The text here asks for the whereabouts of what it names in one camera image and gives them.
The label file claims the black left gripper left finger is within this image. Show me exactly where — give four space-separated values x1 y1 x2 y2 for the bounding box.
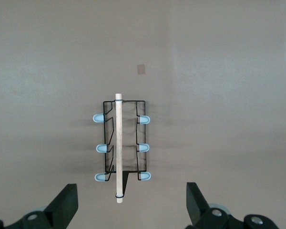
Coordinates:
0 183 79 229

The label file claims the black wire cup holder rack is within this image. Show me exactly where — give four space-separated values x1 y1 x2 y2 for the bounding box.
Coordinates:
92 93 151 204

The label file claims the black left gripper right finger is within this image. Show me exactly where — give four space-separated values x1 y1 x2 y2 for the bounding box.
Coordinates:
186 182 281 229

